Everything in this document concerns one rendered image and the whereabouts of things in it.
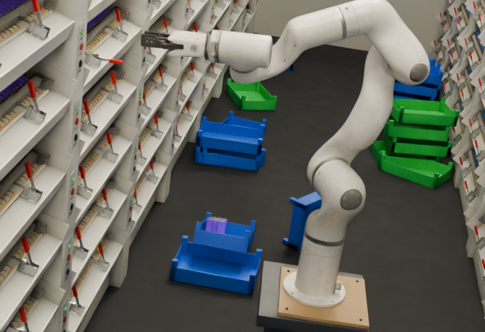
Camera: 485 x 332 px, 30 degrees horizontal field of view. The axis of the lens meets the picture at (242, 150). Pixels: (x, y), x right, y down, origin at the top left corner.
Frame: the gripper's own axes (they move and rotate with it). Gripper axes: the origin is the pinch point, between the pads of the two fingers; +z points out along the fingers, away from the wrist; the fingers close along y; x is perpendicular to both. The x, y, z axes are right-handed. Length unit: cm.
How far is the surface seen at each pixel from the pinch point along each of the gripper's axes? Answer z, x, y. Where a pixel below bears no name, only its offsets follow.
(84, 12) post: 11.2, 10.0, -22.0
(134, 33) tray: 12.6, -7.3, 34.3
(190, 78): 18, -57, 168
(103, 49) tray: 15.5, -7.0, 11.1
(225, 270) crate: -16, -101, 70
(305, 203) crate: -42, -81, 96
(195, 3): 16, -21, 157
